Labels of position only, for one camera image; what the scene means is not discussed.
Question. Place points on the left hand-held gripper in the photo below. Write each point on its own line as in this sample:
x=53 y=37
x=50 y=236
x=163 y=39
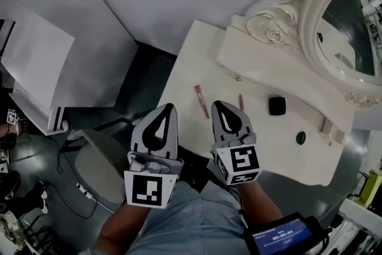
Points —
x=149 y=191

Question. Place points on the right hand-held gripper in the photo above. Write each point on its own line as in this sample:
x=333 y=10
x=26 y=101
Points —
x=243 y=159

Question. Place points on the thin red makeup pencil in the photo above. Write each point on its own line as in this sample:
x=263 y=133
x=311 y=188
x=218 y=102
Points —
x=240 y=101

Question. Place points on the pink lip gloss tube makeup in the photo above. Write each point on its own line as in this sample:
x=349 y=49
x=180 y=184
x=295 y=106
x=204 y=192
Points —
x=201 y=100

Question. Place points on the black square makeup compact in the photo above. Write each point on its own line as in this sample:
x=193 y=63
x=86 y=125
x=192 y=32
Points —
x=277 y=105

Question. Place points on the small white vanity drawer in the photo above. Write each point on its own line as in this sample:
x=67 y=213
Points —
x=332 y=130

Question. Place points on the person's right forearm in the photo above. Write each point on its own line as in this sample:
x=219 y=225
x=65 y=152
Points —
x=259 y=206

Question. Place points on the person's left forearm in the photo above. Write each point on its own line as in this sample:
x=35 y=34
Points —
x=119 y=227

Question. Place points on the white vanity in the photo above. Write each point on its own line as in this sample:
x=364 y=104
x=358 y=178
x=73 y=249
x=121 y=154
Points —
x=268 y=146

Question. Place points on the small metal drawer knob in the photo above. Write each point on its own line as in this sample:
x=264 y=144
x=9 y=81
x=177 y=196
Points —
x=237 y=78

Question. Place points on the grey round stool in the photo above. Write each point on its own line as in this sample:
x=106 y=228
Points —
x=101 y=164

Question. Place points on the white power strip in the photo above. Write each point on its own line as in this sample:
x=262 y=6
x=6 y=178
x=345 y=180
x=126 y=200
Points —
x=84 y=190

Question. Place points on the person's light blue shirt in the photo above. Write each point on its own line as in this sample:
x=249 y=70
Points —
x=191 y=224

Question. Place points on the black wrist screen device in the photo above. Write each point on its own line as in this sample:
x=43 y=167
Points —
x=283 y=237

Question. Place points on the white cabinet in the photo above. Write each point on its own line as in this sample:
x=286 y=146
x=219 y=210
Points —
x=35 y=62

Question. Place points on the yellow-green box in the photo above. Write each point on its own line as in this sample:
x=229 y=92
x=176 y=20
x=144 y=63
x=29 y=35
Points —
x=371 y=188

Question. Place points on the oval mirror ornate white frame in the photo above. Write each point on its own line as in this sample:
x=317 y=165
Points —
x=307 y=9

